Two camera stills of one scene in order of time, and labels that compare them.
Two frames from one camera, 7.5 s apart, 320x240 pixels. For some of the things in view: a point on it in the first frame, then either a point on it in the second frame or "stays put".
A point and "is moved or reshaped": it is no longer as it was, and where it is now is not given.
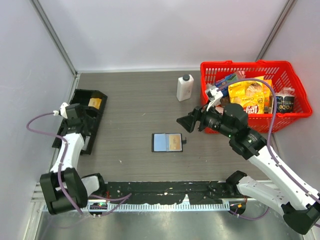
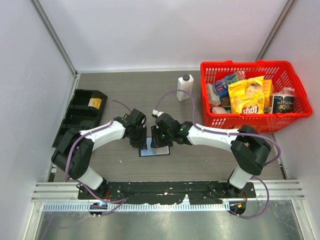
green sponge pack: x=233 y=78 stays put
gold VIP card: x=174 y=142 is moved or reshaped
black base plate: x=169 y=192 stays put
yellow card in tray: x=95 y=102 stays put
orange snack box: x=267 y=97 stays put
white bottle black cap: x=184 y=87 stays put
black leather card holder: x=160 y=142 is moved or reshaped
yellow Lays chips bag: x=249 y=93 stays put
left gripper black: x=83 y=114 to x=141 y=143
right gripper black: x=188 y=122 to x=156 y=141
